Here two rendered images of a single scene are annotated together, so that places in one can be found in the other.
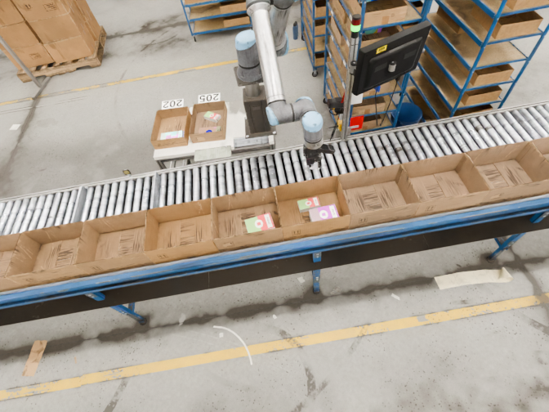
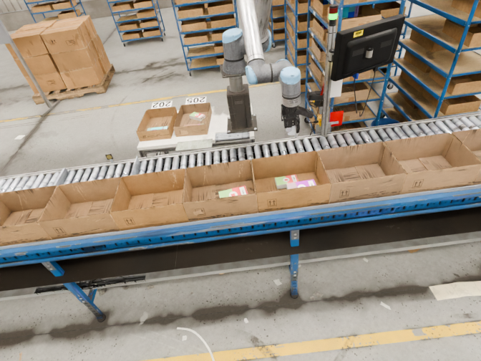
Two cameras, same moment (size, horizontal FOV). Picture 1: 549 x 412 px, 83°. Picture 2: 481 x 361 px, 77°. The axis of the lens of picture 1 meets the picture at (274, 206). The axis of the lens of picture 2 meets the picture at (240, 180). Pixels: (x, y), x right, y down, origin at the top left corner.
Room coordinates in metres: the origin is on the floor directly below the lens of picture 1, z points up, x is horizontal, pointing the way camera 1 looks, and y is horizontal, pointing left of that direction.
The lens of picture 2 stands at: (-0.27, 0.03, 2.17)
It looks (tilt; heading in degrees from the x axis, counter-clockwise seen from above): 42 degrees down; 1
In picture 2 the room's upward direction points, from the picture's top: 9 degrees counter-clockwise
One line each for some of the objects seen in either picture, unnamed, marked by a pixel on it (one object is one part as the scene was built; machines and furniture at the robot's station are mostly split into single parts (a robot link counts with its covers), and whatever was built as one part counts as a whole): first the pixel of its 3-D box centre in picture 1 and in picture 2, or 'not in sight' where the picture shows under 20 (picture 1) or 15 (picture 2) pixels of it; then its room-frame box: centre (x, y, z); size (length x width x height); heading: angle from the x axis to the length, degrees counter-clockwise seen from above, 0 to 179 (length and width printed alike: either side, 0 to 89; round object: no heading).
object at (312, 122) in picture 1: (312, 127); (290, 82); (1.10, -0.25, 1.52); 0.10 x 0.09 x 0.12; 3
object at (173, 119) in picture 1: (171, 127); (158, 123); (2.17, 0.74, 0.80); 0.38 x 0.28 x 0.10; 175
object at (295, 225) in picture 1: (310, 208); (288, 181); (1.01, -0.21, 0.96); 0.39 x 0.29 x 0.17; 89
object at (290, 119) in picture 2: (312, 151); (290, 114); (1.10, -0.25, 1.35); 0.09 x 0.08 x 0.12; 93
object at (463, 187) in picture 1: (439, 185); (426, 163); (1.00, -1.00, 0.96); 0.39 x 0.29 x 0.17; 89
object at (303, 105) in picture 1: (304, 110); (283, 71); (1.21, -0.23, 1.53); 0.12 x 0.12 x 0.09; 3
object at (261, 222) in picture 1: (260, 226); (234, 199); (0.97, 0.11, 0.92); 0.16 x 0.11 x 0.07; 98
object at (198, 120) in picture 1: (208, 121); (193, 119); (2.16, 0.41, 0.80); 0.38 x 0.28 x 0.10; 173
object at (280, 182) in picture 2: (309, 204); (286, 182); (1.07, -0.21, 0.90); 0.13 x 0.07 x 0.04; 92
